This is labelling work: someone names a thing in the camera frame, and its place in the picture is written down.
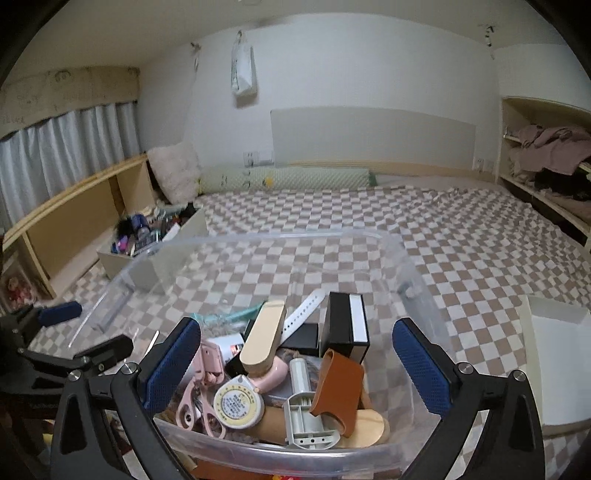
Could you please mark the brown leather case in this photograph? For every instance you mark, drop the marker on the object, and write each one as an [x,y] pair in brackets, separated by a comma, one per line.
[339,390]

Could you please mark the black and white box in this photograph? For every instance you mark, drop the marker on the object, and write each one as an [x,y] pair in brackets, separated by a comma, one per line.
[345,329]

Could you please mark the white box of clutter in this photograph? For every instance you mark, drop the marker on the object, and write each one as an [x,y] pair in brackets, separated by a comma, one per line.
[146,247]

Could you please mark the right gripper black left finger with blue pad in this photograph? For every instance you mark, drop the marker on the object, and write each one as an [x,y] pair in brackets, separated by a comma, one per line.
[83,446]

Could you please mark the wardrobe shelf with clothes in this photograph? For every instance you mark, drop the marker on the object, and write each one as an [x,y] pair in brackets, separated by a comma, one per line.
[545,161]

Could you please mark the wall power socket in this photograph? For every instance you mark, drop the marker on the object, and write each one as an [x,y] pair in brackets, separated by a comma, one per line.
[253,159]

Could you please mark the white cardboard box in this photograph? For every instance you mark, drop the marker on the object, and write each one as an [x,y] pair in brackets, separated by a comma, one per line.
[556,337]

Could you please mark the grey plastic holder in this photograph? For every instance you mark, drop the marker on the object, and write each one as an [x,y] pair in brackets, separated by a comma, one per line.
[304,430]

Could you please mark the hanging white plastic bag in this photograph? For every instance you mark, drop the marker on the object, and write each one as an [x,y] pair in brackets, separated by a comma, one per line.
[242,68]

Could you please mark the wooden bedside shelf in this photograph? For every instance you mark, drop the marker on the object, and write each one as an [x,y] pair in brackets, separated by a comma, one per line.
[60,238]

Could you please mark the clear plastic storage bin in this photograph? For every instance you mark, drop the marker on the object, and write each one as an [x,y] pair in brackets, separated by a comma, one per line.
[219,275]

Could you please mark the grey window curtain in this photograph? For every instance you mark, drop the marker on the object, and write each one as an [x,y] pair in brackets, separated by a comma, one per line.
[41,161]

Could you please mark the round tape measure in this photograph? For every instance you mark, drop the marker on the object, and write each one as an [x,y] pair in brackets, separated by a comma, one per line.
[238,405]

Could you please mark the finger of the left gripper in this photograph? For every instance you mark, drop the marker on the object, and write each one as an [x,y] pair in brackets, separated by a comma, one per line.
[96,359]
[50,316]

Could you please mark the green bolster pillow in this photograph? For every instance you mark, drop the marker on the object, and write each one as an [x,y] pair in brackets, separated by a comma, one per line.
[231,179]

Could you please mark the pink scissors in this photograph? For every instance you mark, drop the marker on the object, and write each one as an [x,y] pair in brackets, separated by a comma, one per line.
[195,409]

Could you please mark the beige oblong wooden board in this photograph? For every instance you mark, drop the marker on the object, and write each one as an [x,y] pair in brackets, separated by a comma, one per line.
[264,338]

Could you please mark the dolls in display box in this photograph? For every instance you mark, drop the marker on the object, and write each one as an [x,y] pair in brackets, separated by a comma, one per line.
[17,291]

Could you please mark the white headboard panel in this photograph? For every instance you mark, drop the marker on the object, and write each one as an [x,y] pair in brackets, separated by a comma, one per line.
[371,134]

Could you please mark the white fluffy pillow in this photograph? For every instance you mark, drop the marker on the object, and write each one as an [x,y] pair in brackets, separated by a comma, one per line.
[176,170]

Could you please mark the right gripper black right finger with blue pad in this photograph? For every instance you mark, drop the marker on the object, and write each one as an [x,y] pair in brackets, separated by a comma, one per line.
[511,443]

